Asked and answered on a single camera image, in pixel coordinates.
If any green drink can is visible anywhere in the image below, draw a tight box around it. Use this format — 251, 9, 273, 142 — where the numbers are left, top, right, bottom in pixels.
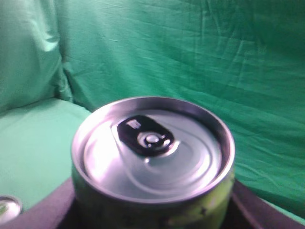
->
71, 97, 235, 229

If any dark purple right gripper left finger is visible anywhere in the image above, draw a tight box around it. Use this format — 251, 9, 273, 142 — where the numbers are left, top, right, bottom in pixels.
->
0, 178, 80, 229

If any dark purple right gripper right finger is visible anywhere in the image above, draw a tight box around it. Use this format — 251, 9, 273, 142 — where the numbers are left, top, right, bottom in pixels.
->
224, 181, 305, 229

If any green backdrop cloth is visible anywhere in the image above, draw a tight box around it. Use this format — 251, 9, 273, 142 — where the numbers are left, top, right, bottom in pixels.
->
0, 0, 305, 217

